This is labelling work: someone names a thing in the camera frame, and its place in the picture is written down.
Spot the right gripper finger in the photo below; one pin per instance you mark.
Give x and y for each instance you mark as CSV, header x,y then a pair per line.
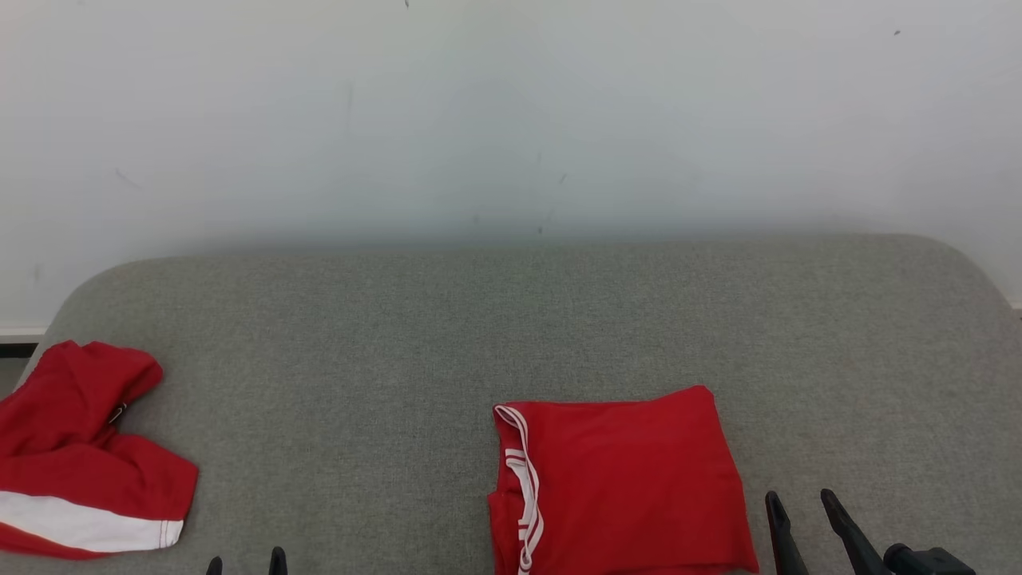
x,y
854,543
784,543

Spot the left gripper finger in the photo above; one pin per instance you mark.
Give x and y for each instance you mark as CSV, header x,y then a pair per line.
x,y
278,563
214,567

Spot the red shirt white collar trim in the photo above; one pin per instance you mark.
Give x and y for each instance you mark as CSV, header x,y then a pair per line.
x,y
639,487

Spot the red shorts white stripe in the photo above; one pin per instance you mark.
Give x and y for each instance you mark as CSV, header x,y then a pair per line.
x,y
72,471

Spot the white skirting board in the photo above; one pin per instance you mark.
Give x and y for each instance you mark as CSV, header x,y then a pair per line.
x,y
20,331

